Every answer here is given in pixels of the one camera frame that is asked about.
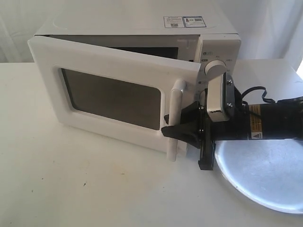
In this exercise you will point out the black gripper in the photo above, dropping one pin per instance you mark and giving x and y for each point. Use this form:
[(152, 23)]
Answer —
[(188, 130)]

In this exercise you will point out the white microwave door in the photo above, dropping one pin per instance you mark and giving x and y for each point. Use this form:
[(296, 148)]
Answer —
[(124, 95)]

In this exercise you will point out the upper white microwave knob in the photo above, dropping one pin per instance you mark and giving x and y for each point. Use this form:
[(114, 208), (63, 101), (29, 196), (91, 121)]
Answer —
[(215, 68)]

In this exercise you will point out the white microwave oven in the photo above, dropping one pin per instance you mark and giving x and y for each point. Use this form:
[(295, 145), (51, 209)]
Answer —
[(193, 38)]

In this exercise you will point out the round metal tray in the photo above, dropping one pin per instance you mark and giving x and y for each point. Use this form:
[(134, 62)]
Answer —
[(269, 172)]

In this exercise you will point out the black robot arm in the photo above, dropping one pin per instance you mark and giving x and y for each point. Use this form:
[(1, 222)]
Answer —
[(268, 121)]

